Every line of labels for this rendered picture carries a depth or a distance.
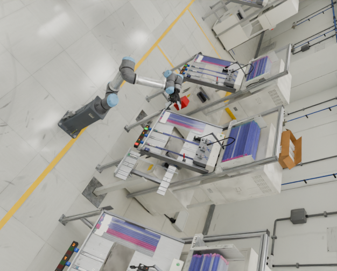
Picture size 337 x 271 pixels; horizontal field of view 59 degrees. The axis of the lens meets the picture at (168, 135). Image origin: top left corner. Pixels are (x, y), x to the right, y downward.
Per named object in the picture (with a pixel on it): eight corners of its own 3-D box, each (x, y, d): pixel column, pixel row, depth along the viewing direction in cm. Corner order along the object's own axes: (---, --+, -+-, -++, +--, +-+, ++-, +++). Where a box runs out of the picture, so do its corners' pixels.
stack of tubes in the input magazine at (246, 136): (221, 161, 278) (247, 154, 261) (231, 127, 313) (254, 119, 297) (228, 170, 283) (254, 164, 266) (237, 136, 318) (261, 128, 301)
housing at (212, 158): (203, 173, 295) (206, 164, 285) (215, 141, 329) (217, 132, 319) (211, 176, 294) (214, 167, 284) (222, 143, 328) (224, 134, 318)
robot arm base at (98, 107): (91, 106, 292) (97, 103, 286) (98, 97, 302) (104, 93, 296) (102, 117, 298) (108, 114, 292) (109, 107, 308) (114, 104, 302)
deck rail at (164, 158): (140, 152, 304) (140, 148, 300) (140, 151, 306) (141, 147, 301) (206, 176, 292) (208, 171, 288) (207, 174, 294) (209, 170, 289)
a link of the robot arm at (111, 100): (100, 106, 287) (109, 101, 279) (102, 94, 294) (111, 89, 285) (110, 111, 295) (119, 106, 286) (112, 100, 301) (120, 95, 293)
